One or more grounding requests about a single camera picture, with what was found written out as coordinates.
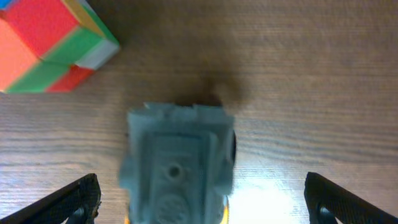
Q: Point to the multicolour puzzle cube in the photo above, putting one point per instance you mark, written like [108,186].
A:
[51,45]

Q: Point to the yellow grey mixer truck toy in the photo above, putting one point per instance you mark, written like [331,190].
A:
[179,165]

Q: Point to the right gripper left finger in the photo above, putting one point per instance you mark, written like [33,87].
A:
[77,202]

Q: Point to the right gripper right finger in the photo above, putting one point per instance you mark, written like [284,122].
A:
[328,202]

